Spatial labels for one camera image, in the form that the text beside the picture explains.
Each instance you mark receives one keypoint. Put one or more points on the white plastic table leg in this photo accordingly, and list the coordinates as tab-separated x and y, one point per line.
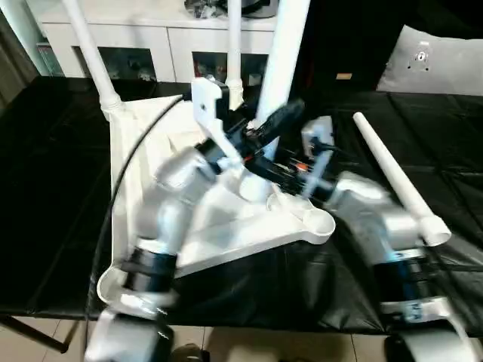
92	56
234	45
281	56
392	169

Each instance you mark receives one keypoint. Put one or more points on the white plastic table top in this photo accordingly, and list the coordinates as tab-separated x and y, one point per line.
226	226

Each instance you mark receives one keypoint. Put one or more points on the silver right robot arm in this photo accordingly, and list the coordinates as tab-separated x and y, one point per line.
385	226

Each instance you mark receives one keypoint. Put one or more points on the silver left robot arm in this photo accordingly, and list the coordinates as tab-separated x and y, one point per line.
173	211

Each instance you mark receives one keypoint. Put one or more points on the black cabinet with gold label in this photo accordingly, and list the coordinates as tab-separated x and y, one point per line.
339	37

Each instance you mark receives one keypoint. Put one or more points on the white sideboard cabinet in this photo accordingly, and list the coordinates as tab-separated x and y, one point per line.
132	34

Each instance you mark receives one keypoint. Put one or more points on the grey cushion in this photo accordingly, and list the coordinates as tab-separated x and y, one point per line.
437	60

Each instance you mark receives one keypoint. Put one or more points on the black work mat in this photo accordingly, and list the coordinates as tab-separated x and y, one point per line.
56	188

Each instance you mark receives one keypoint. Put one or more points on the dark robot foot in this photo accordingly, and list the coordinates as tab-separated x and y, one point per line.
186	354

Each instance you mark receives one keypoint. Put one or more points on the grey curtain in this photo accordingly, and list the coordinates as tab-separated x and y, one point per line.
15	68

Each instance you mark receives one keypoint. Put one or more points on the black floor stand bar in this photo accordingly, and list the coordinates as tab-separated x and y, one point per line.
34	333

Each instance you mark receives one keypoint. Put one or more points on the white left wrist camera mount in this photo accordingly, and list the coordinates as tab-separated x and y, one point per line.
203	102

